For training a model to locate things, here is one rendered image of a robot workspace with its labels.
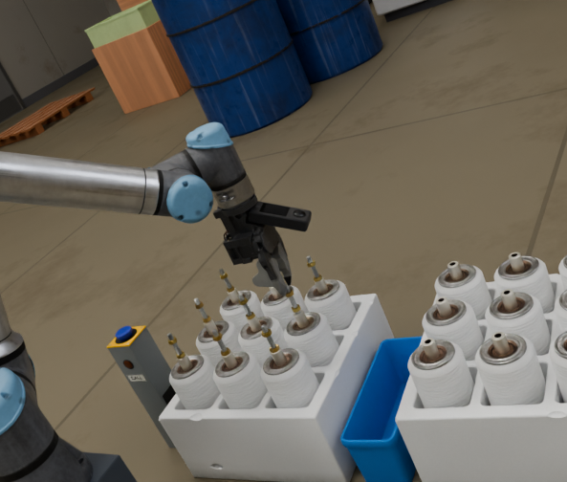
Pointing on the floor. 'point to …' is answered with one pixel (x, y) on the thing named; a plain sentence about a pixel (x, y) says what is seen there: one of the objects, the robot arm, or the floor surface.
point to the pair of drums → (265, 53)
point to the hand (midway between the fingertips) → (288, 284)
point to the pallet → (32, 125)
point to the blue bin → (381, 416)
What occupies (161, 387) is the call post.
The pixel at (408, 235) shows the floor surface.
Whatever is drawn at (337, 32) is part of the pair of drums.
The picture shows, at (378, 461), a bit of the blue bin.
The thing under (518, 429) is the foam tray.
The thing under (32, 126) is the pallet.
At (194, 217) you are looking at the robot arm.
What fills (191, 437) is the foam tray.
